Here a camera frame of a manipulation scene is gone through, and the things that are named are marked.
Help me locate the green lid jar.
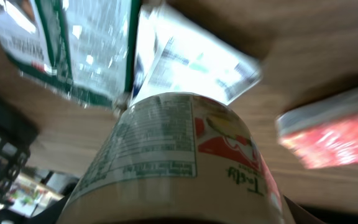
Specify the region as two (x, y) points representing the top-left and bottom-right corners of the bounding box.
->
(58, 93), (294, 223)

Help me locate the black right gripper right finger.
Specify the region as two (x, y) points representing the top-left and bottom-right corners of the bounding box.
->
(284, 196), (325, 224)

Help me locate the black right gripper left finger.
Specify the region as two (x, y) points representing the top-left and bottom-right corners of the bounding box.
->
(26, 195), (70, 224)

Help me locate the white paper packet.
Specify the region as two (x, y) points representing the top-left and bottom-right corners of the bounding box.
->
(130, 3), (262, 105)

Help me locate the small red white carton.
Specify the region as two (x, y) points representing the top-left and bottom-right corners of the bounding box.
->
(275, 87), (358, 169)

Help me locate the green gloves packet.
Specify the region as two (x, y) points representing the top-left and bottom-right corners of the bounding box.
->
(0, 0), (141, 110)

